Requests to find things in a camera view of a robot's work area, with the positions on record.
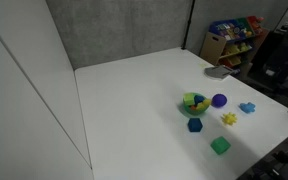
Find green bowl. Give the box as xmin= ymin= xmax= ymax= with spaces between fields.
xmin=182 ymin=92 xmax=212 ymax=116

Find black stand pole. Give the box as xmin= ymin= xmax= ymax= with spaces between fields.
xmin=180 ymin=0 xmax=196 ymax=51

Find green toy bin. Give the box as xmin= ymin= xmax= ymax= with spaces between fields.
xmin=236 ymin=17 xmax=256 ymax=37

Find light green block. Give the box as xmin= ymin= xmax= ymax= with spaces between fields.
xmin=183 ymin=93 xmax=196 ymax=106

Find green cube block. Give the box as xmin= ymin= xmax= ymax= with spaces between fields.
xmin=210 ymin=135 xmax=232 ymax=156

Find round yellow spiky toy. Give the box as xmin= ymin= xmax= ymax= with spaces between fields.
xmin=221 ymin=112 xmax=238 ymax=127

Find yellow block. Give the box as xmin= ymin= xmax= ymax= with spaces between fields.
xmin=196 ymin=98 xmax=213 ymax=110

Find blue toy bin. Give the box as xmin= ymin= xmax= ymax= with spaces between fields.
xmin=208 ymin=19 xmax=248 ymax=42

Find purple ball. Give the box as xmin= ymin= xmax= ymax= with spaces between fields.
xmin=211 ymin=93 xmax=228 ymax=109

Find light blue cross toy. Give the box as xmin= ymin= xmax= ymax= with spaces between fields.
xmin=239 ymin=101 xmax=257 ymax=114

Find wooden toy shelf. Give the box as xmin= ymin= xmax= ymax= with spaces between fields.
xmin=199 ymin=28 xmax=271 ymax=77

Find red toy bin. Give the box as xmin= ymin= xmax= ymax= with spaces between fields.
xmin=246 ymin=15 xmax=266 ymax=34

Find grey metal mounting plate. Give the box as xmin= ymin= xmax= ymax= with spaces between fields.
xmin=204 ymin=65 xmax=234 ymax=81

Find yellow toy bin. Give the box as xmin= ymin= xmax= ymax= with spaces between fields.
xmin=222 ymin=55 xmax=243 ymax=68
xmin=224 ymin=41 xmax=253 ymax=56

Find dark blue hexagon block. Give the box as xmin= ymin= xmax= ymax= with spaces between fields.
xmin=187 ymin=117 xmax=204 ymax=133

